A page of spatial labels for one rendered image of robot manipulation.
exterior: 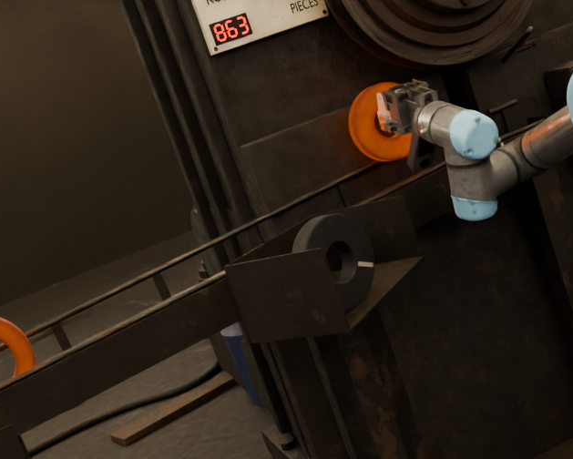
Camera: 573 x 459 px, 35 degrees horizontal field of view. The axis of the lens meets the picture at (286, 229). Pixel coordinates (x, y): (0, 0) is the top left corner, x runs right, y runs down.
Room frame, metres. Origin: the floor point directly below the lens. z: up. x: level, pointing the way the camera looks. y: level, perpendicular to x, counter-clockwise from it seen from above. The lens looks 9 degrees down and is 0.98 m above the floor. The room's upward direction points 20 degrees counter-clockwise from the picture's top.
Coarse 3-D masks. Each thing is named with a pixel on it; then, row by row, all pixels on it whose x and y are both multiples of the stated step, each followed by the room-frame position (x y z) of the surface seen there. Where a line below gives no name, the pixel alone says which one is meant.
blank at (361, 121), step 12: (384, 84) 1.83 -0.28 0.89; (396, 84) 1.83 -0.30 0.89; (360, 96) 1.82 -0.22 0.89; (372, 96) 1.82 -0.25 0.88; (360, 108) 1.81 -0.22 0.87; (372, 108) 1.81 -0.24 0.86; (348, 120) 1.83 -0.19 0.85; (360, 120) 1.80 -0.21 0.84; (372, 120) 1.81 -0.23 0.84; (360, 132) 1.80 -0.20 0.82; (372, 132) 1.81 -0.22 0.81; (360, 144) 1.80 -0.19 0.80; (372, 144) 1.80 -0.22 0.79; (384, 144) 1.81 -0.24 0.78; (396, 144) 1.82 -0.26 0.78; (408, 144) 1.82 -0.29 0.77; (372, 156) 1.81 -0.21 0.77; (384, 156) 1.81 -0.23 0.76; (396, 156) 1.81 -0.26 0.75
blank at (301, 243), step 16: (304, 224) 1.44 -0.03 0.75; (320, 224) 1.42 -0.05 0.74; (336, 224) 1.44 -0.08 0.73; (352, 224) 1.46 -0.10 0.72; (304, 240) 1.40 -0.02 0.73; (320, 240) 1.41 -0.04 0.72; (336, 240) 1.43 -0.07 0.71; (352, 240) 1.45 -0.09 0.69; (368, 240) 1.47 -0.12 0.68; (352, 256) 1.45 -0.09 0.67; (368, 256) 1.47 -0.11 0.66; (352, 272) 1.44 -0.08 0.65; (368, 272) 1.46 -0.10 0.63; (336, 288) 1.41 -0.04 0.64; (352, 288) 1.43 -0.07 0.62; (368, 288) 1.45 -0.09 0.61; (352, 304) 1.42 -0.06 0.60
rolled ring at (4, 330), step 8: (0, 320) 1.61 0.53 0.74; (0, 328) 1.60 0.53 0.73; (8, 328) 1.61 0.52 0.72; (16, 328) 1.62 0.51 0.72; (0, 336) 1.60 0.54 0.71; (8, 336) 1.61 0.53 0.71; (16, 336) 1.61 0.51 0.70; (24, 336) 1.61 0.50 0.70; (8, 344) 1.61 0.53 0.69; (16, 344) 1.61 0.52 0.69; (24, 344) 1.61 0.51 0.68; (16, 352) 1.61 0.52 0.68; (24, 352) 1.61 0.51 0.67; (32, 352) 1.61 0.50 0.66; (16, 360) 1.61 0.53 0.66; (24, 360) 1.61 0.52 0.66; (32, 360) 1.61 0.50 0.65; (16, 368) 1.61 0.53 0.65; (24, 368) 1.61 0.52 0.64
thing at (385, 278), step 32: (384, 224) 1.58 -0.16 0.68; (256, 256) 1.53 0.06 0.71; (288, 256) 1.38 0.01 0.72; (320, 256) 1.35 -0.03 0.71; (384, 256) 1.59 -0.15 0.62; (416, 256) 1.55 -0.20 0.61; (256, 288) 1.44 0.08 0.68; (288, 288) 1.40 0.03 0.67; (320, 288) 1.36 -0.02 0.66; (384, 288) 1.46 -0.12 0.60; (256, 320) 1.46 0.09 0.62; (288, 320) 1.41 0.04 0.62; (320, 320) 1.37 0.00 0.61; (352, 320) 1.38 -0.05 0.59; (352, 352) 1.51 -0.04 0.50; (384, 352) 1.51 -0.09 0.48; (384, 384) 1.49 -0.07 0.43; (384, 416) 1.49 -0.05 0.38; (384, 448) 1.51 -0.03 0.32; (416, 448) 1.51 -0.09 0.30
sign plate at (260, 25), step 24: (192, 0) 1.86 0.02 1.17; (216, 0) 1.87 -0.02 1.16; (240, 0) 1.88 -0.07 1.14; (264, 0) 1.89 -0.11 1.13; (288, 0) 1.90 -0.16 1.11; (312, 0) 1.92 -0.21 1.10; (216, 24) 1.86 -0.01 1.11; (240, 24) 1.87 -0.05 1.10; (264, 24) 1.89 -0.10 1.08; (288, 24) 1.90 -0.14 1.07; (216, 48) 1.86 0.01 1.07
